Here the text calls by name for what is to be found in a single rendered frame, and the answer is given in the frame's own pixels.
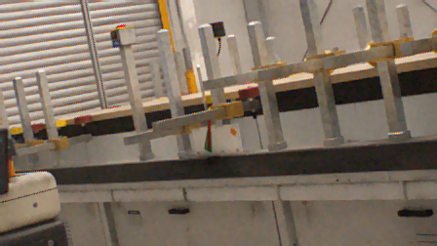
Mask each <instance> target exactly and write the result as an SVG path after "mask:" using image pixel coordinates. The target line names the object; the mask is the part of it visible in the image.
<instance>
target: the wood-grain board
mask: <svg viewBox="0 0 437 246"><path fill-rule="evenodd" d="M395 63H396V71H397V73H401V72H406V71H414V70H419V69H427V68H431V67H437V54H435V53H434V52H428V53H424V54H417V55H415V56H409V57H406V58H399V59H395ZM330 76H331V84H334V83H337V82H346V81H350V80H359V79H363V78H372V77H376V76H379V75H378V68H377V66H370V65H369V64H368V63H364V64H356V65H352V66H347V67H345V68H338V69H336V70H335V71H334V72H333V73H331V74H330ZM253 84H254V83H253ZM253 84H245V85H241V86H233V87H229V88H224V94H225V98H226V99H227V100H231V99H238V98H239V95H238V90H239V89H246V88H247V86H251V87H253V86H252V85H253ZM311 86H315V84H314V80H313V74H312V73H310V74H309V73H306V74H303V75H295V76H291V77H286V78H282V79H276V80H273V87H274V91H275V93H277V92H282V91H290V90H294V89H302V88H307V87H311ZM181 97H182V104H183V106H192V105H196V104H201V103H203V100H202V93H194V94H191V95H182V96H181ZM142 106H143V109H144V113H148V112H153V111H157V110H166V109H170V105H169V98H167V99H163V100H156V101H152V102H143V103H142ZM89 114H91V115H92V122H93V121H97V120H105V119H109V118H114V117H123V116H127V115H133V114H132V108H131V105H130V104H129V105H125V106H118V107H114V108H107V109H103V110H95V111H91V112H87V113H79V114H76V115H69V116H65V117H60V118H56V119H55V120H58V119H59V120H62V119H65V122H66V126H67V125H71V124H75V123H74V117H78V116H81V115H89Z"/></svg>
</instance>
